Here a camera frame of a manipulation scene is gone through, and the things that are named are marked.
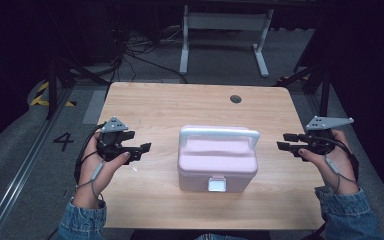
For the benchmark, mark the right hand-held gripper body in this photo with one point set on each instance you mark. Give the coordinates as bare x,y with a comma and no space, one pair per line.
320,143

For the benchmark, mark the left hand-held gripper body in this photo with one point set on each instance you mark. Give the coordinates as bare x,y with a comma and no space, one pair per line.
111,145

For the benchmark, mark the person's right hand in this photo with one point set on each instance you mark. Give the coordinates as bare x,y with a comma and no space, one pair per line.
338,170

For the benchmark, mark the person's left hand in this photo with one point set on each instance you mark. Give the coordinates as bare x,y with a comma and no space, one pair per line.
91,173

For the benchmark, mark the black tripod stand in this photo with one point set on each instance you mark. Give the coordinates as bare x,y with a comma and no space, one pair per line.
52,90
324,90

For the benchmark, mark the black round table grommet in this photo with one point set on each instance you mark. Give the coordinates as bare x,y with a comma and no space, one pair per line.
235,99

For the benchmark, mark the person's denim lap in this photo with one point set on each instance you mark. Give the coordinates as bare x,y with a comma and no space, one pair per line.
220,237

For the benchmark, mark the metal floor rail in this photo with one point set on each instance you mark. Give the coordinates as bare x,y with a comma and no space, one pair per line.
16,180

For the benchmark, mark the white metal stand frame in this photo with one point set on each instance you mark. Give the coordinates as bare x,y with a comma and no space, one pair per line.
226,21

